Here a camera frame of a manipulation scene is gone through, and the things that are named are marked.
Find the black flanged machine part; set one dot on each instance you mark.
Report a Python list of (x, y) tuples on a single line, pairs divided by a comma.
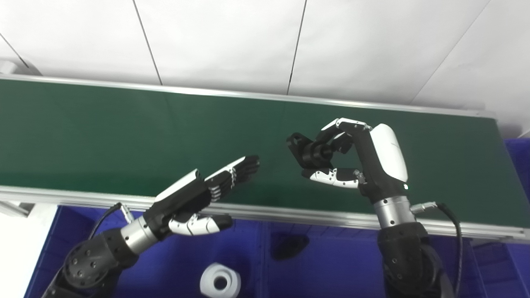
[(304, 153), (290, 246)]

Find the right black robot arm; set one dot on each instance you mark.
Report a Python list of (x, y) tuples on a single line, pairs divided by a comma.
[(405, 256)]

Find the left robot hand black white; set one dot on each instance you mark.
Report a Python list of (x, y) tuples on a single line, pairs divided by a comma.
[(184, 198)]

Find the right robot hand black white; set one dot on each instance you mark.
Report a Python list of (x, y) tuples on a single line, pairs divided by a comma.
[(385, 157)]

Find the grey conveyor support bracket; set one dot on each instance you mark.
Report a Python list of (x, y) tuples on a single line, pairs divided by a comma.
[(14, 208)]

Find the green conveyor belt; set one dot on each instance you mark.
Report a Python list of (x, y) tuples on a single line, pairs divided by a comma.
[(62, 196), (124, 136)]

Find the white cylindrical machine part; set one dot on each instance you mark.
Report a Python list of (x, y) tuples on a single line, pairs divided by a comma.
[(232, 281)]

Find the blue plastic bin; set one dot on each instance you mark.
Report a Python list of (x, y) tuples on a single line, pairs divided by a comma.
[(343, 265), (174, 265), (517, 265)]

